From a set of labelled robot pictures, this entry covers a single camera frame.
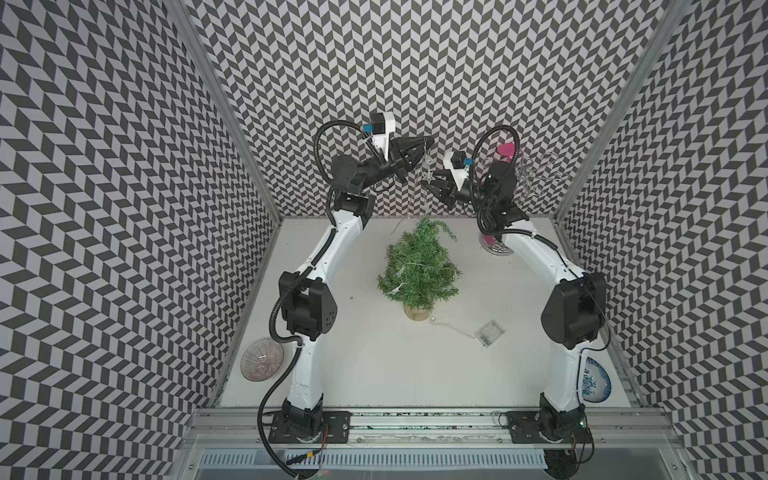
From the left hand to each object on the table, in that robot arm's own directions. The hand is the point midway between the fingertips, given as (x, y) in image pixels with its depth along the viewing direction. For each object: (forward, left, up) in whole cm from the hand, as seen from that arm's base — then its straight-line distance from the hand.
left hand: (435, 140), depth 63 cm
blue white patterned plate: (-36, -45, -51) cm, 76 cm away
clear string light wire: (-15, 0, -21) cm, 26 cm away
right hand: (+6, +1, -14) cm, 15 cm away
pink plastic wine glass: (+28, -28, -20) cm, 44 cm away
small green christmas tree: (-17, +3, -23) cm, 29 cm away
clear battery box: (-21, -19, -51) cm, 59 cm away
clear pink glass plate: (-29, +46, -49) cm, 74 cm away
